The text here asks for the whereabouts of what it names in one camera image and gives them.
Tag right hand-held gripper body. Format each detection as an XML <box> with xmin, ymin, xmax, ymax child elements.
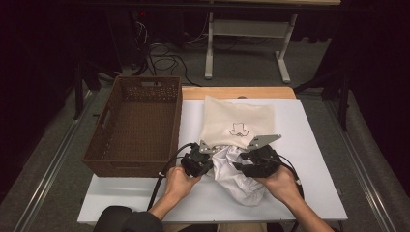
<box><xmin>243</xmin><ymin>133</ymin><xmax>283</xmax><ymax>179</ymax></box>

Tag person's left hand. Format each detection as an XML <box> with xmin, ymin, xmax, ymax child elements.
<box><xmin>164</xmin><ymin>166</ymin><xmax>203</xmax><ymax>208</ymax></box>

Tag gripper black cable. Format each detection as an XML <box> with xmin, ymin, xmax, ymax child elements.
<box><xmin>146</xmin><ymin>142</ymin><xmax>196</xmax><ymax>212</ymax></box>
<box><xmin>277</xmin><ymin>154</ymin><xmax>306</xmax><ymax>232</ymax></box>

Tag black metal stand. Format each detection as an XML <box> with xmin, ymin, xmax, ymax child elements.
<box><xmin>73</xmin><ymin>61</ymin><xmax>119</xmax><ymax>121</ymax></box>
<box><xmin>293</xmin><ymin>69</ymin><xmax>351</xmax><ymax>132</ymax></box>

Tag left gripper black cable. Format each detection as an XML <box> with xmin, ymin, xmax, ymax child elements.
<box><xmin>146</xmin><ymin>142</ymin><xmax>196</xmax><ymax>212</ymax></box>

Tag person's right hand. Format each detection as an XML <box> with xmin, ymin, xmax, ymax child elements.
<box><xmin>256</xmin><ymin>164</ymin><xmax>303</xmax><ymax>206</ymax></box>

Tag black floor cable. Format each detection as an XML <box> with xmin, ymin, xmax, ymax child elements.
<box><xmin>146</xmin><ymin>42</ymin><xmax>202</xmax><ymax>87</ymax></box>

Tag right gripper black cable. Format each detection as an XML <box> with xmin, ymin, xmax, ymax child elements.
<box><xmin>277</xmin><ymin>154</ymin><xmax>306</xmax><ymax>232</ymax></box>

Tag metal floor rail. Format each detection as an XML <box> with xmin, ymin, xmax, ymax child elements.
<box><xmin>322</xmin><ymin>100</ymin><xmax>399</xmax><ymax>232</ymax></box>
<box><xmin>13</xmin><ymin>93</ymin><xmax>95</xmax><ymax>232</ymax></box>

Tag white metal desk frame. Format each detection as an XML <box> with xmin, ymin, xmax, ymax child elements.
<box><xmin>204</xmin><ymin>0</ymin><xmax>342</xmax><ymax>84</ymax></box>

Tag white flat board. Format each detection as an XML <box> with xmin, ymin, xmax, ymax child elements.
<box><xmin>76</xmin><ymin>98</ymin><xmax>348</xmax><ymax>225</ymax></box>

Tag brown woven basket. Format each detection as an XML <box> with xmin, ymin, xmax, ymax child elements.
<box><xmin>81</xmin><ymin>75</ymin><xmax>184</xmax><ymax>179</ymax></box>

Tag black device with red light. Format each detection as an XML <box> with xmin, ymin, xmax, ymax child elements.
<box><xmin>130</xmin><ymin>9</ymin><xmax>153</xmax><ymax>20</ymax></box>

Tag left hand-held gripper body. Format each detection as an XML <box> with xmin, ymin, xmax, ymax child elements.
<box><xmin>180</xmin><ymin>139</ymin><xmax>217</xmax><ymax>178</ymax></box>

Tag white shirt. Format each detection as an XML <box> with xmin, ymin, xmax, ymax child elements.
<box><xmin>206</xmin><ymin>144</ymin><xmax>267</xmax><ymax>207</ymax></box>

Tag person's beige pants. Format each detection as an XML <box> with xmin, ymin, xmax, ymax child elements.
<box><xmin>162</xmin><ymin>222</ymin><xmax>269</xmax><ymax>232</ymax></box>

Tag beige mesh laundry bag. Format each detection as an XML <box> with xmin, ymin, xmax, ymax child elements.
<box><xmin>198</xmin><ymin>95</ymin><xmax>276</xmax><ymax>151</ymax></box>

